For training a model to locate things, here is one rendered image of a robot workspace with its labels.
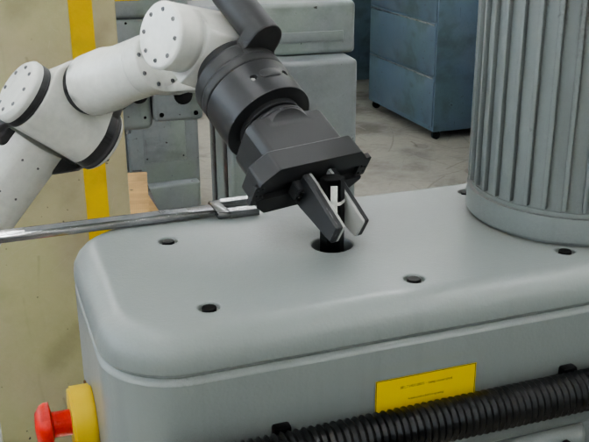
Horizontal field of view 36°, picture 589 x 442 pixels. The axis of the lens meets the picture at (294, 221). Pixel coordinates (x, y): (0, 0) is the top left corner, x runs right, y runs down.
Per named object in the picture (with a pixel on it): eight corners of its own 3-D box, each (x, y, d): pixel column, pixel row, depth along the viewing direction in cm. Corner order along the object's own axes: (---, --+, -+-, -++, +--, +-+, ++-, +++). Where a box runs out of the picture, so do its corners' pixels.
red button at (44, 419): (39, 461, 76) (34, 420, 75) (35, 436, 80) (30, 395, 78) (79, 453, 77) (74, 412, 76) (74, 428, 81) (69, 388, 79)
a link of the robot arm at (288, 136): (348, 205, 88) (286, 124, 94) (385, 133, 82) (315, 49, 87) (239, 234, 81) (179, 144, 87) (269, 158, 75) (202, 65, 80)
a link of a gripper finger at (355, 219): (365, 217, 78) (327, 167, 81) (352, 241, 80) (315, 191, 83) (379, 213, 79) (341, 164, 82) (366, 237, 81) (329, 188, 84)
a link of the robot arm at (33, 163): (105, 96, 117) (5, 233, 119) (19, 40, 109) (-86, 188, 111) (133, 129, 108) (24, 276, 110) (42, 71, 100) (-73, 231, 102)
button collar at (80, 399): (78, 471, 77) (72, 409, 74) (69, 432, 82) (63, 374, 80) (102, 466, 77) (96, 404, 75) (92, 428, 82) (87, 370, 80)
